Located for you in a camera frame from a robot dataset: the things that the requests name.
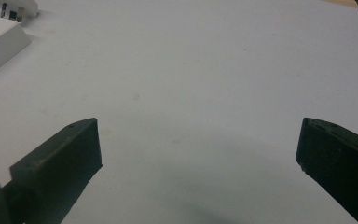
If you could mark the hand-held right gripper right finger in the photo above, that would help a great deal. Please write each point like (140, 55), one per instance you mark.
(338, 155)

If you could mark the white power plug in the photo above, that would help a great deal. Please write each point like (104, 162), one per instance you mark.
(18, 7)

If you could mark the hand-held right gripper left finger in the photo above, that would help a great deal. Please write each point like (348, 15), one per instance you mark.
(56, 168)

